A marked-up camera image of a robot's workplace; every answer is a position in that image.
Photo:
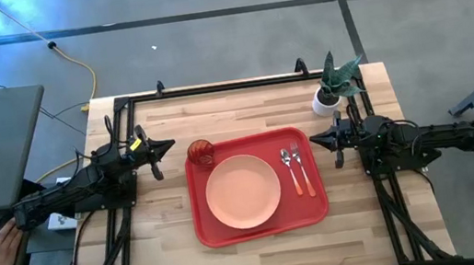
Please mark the white box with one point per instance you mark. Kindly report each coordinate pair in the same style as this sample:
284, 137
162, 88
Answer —
61, 221

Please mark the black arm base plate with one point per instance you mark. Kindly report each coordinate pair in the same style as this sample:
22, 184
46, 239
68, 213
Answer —
103, 203
409, 164

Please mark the black aluminium table frame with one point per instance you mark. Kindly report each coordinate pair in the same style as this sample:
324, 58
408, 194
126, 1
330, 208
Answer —
235, 85

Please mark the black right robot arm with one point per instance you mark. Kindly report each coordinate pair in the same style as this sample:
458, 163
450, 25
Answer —
433, 137

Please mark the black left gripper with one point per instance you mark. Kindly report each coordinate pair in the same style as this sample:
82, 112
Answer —
140, 153

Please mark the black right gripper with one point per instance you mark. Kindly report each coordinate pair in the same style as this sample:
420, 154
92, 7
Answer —
349, 135

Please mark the black frame clamp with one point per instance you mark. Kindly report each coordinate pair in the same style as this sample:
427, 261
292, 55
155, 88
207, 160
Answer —
159, 87
300, 67

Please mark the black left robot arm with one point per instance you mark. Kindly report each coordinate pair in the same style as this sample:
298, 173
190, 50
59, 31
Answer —
68, 191

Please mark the red plastic tray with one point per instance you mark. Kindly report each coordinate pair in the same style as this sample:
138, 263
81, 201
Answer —
248, 147

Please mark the peach round plate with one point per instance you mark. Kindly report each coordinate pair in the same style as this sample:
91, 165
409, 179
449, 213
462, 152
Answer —
243, 192

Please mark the black desk support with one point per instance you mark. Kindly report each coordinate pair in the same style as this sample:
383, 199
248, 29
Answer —
33, 186

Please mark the red translucent cup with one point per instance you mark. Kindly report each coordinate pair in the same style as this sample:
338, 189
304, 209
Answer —
201, 152

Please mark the green plant in white pot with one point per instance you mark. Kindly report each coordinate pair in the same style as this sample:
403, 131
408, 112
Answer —
327, 100

